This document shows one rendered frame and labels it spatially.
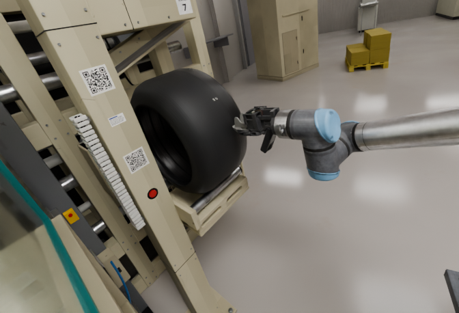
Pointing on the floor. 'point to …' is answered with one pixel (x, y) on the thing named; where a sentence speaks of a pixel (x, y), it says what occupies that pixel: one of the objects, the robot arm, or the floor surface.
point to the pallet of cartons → (369, 50)
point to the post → (80, 45)
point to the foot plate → (223, 303)
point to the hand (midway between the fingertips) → (235, 128)
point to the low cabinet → (449, 4)
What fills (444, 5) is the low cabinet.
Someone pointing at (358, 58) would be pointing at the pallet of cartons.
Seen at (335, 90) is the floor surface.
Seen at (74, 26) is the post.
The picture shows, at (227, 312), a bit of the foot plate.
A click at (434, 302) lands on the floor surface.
